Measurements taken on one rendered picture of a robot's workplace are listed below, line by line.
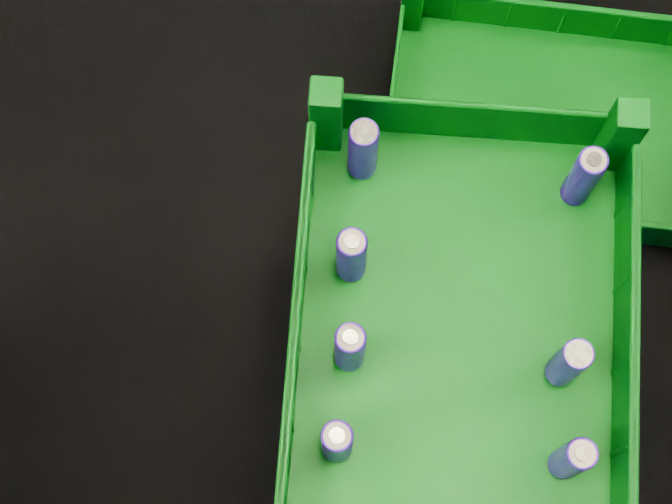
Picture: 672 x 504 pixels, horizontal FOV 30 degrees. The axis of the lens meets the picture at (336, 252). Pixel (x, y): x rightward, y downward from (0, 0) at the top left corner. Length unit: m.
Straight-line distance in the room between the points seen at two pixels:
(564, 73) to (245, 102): 0.30
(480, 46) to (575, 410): 0.50
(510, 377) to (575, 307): 0.06
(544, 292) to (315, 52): 0.47
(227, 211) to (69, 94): 0.19
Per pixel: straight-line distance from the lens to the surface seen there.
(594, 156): 0.74
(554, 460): 0.74
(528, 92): 1.17
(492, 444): 0.76
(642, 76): 1.20
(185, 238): 1.12
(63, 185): 1.15
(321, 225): 0.78
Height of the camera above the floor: 1.07
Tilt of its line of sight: 75 degrees down
